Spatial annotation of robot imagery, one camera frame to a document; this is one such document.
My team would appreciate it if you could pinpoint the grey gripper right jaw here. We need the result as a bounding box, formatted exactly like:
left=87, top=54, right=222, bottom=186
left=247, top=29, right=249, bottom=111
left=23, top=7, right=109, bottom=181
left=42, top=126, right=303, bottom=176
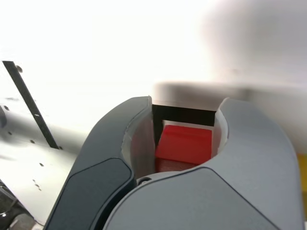
left=103, top=97, right=304, bottom=230

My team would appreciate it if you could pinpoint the yellow cube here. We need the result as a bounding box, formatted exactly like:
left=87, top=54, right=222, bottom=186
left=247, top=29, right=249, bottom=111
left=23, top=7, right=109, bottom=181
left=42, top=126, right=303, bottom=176
left=297, top=153, right=307, bottom=230

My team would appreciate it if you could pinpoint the black tape strip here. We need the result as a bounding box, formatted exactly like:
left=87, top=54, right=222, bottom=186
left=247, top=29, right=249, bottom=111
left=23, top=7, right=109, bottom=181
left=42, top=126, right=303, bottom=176
left=2, top=61, right=59, bottom=149

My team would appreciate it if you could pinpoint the red cube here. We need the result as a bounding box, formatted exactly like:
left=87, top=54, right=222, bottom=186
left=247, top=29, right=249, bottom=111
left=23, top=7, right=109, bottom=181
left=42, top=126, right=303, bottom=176
left=154, top=124, right=213, bottom=173

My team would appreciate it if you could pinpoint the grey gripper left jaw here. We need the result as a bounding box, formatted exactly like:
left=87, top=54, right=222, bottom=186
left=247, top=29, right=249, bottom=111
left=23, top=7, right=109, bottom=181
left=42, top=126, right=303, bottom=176
left=45, top=95, right=156, bottom=230

